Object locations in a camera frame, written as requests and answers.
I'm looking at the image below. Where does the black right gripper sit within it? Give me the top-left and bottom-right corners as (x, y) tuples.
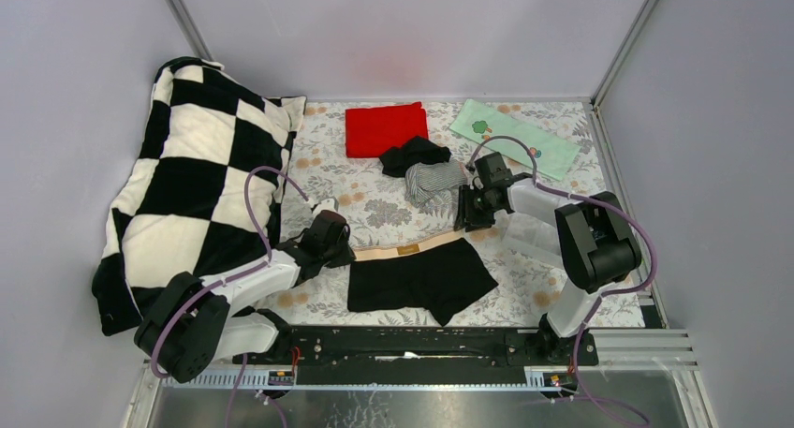
(452, 184), (500, 233)

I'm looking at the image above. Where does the black underwear beige waistband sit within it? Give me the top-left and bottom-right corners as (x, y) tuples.
(347, 237), (498, 326)

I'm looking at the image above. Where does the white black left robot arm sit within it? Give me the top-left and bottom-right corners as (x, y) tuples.
(134, 209), (355, 383)

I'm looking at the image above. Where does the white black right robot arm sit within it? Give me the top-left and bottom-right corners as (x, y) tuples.
(455, 153), (642, 364)

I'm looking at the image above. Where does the grey striped underwear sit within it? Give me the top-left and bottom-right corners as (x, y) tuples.
(404, 160), (467, 207)

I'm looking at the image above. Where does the clear plastic organizer box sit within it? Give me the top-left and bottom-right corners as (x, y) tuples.
(502, 213), (564, 269)

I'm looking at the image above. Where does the mint green printed cloth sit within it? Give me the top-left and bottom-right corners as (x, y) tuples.
(449, 99), (580, 181)

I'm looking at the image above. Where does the floral table cloth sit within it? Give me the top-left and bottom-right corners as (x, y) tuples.
(270, 99), (646, 329)

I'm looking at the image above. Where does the black crumpled garment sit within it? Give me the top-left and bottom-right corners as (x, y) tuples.
(379, 136), (451, 178)

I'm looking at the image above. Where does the red folded cloth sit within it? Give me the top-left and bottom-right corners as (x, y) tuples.
(345, 101), (429, 158)

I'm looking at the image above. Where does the black white checkered blanket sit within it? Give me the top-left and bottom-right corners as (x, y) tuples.
(91, 56), (307, 336)

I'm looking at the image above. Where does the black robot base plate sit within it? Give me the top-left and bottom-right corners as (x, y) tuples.
(232, 324), (600, 369)

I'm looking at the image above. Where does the aluminium frame rail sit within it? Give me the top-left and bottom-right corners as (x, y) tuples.
(123, 328), (717, 427)

